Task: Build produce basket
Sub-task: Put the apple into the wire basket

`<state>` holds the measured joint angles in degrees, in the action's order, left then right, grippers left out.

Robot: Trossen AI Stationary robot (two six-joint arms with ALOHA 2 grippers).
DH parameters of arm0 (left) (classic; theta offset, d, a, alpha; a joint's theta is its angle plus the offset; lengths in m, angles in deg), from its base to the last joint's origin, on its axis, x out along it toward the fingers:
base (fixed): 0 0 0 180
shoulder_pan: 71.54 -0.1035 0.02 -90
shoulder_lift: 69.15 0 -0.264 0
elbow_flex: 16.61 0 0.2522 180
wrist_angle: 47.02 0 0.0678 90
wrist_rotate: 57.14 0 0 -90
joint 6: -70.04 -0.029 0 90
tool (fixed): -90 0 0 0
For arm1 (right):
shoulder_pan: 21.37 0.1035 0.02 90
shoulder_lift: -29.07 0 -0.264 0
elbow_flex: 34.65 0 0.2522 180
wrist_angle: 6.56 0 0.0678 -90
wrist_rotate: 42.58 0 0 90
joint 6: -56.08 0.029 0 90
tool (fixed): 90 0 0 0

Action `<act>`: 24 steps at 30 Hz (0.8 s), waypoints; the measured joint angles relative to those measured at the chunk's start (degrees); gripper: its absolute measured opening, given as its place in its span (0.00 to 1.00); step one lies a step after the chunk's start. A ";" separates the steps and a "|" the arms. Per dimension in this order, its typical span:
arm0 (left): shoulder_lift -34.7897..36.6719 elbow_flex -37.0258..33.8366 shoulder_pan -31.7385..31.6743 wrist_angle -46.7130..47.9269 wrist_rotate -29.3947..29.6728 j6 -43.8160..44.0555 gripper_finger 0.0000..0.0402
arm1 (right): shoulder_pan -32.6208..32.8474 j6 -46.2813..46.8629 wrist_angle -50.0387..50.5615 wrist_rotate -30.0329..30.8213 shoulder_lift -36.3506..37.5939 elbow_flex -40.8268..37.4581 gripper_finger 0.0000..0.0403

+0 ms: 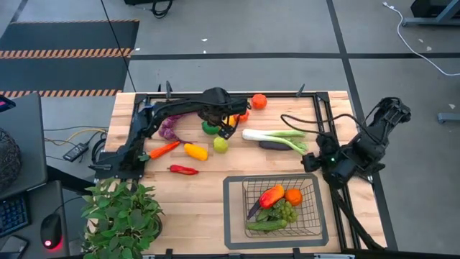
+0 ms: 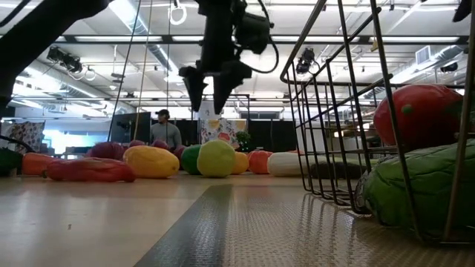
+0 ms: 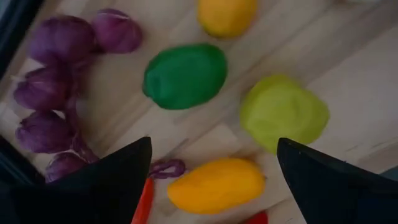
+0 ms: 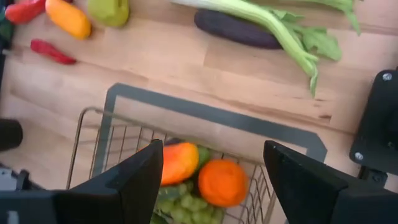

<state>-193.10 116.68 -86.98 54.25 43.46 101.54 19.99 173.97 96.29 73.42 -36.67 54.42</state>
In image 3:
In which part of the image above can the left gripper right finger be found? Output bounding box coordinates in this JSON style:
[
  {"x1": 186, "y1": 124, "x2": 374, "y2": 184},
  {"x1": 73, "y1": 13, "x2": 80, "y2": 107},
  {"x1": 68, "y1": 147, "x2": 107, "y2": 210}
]
[{"x1": 276, "y1": 138, "x2": 398, "y2": 224}]

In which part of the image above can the dark green round fruit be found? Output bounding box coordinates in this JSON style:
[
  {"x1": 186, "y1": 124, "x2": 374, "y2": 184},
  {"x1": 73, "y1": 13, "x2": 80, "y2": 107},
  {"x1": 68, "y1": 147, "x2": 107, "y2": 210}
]
[{"x1": 142, "y1": 42, "x2": 229, "y2": 111}]

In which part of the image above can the purple grape bunch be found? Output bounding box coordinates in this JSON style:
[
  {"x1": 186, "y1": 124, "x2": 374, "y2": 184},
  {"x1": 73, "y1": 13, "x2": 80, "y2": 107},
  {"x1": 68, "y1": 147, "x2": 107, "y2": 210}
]
[{"x1": 14, "y1": 7, "x2": 187, "y2": 184}]

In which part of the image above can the yellow lemon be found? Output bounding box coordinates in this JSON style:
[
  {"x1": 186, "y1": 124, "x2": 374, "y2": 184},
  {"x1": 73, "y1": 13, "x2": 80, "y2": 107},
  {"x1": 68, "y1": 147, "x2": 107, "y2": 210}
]
[{"x1": 196, "y1": 0, "x2": 259, "y2": 40}]

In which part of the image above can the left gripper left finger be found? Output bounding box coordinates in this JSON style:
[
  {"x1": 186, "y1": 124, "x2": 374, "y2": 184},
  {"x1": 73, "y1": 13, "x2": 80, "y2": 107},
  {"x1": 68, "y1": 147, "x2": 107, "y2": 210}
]
[{"x1": 0, "y1": 136, "x2": 153, "y2": 224}]

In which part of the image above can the red chili pepper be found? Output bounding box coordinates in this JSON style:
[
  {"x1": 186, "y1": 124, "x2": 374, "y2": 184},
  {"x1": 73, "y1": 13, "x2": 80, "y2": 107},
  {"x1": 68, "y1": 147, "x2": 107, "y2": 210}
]
[{"x1": 242, "y1": 210, "x2": 270, "y2": 224}]

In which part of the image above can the orange carrot with green top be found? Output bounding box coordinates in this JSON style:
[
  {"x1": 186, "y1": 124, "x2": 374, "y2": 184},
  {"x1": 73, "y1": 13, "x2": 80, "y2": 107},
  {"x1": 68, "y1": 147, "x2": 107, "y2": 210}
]
[{"x1": 130, "y1": 177, "x2": 155, "y2": 224}]

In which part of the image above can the light green fruit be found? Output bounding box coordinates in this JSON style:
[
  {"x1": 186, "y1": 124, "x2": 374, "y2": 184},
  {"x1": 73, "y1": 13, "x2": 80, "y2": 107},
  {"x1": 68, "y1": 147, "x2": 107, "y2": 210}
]
[{"x1": 239, "y1": 73, "x2": 331, "y2": 156}]

